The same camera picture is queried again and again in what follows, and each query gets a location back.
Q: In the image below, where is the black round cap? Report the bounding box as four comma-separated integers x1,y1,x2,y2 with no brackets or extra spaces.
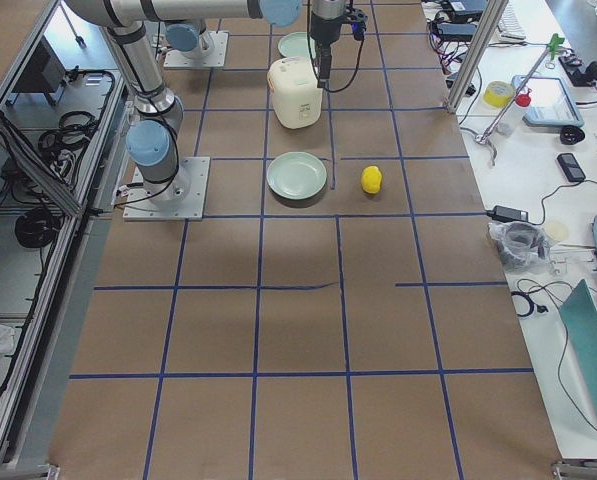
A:
559,125,586,146

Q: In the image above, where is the green plate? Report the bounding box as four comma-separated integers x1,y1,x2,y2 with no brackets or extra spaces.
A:
278,31,315,58
266,152,327,200

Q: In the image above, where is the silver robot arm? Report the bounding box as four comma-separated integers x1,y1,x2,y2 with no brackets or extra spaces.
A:
165,19,214,60
68,1,302,208

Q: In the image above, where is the aluminium frame post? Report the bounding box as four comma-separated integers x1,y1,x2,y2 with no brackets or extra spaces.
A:
445,0,508,113

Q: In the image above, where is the near green plate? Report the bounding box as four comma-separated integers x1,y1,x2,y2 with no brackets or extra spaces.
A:
266,152,327,200

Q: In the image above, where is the far green plate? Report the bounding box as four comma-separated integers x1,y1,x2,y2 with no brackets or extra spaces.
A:
278,31,315,58

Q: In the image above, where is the black phone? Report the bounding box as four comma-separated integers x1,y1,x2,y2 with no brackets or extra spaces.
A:
556,153,586,183

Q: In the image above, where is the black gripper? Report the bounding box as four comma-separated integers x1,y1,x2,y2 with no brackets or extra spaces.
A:
309,0,342,88

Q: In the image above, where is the red capped bottle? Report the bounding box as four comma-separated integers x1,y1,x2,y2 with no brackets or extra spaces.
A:
496,89,532,137

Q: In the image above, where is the cream rice cooker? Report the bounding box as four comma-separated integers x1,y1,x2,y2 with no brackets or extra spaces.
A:
267,57,322,129

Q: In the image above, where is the bagged black cable roll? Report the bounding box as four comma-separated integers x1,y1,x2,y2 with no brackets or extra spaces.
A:
487,221,551,272

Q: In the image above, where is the metal grabber stick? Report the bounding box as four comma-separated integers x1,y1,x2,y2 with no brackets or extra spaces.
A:
474,33,565,165

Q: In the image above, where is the yellow tape roll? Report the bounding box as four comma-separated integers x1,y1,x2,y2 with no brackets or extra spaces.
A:
483,81,516,108

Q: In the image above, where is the teal laptop lid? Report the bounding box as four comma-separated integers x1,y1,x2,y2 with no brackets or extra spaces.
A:
559,280,597,417

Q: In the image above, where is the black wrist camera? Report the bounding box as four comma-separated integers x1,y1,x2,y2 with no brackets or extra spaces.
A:
344,4,367,42

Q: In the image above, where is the black power adapter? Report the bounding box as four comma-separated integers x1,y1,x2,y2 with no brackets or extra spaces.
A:
486,205,529,223

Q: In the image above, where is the aluminium side cabinet frame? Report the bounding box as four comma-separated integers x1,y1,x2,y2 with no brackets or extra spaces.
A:
0,1,124,465

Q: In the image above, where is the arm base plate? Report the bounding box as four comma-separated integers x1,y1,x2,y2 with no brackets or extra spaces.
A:
164,25,229,70
123,157,211,221

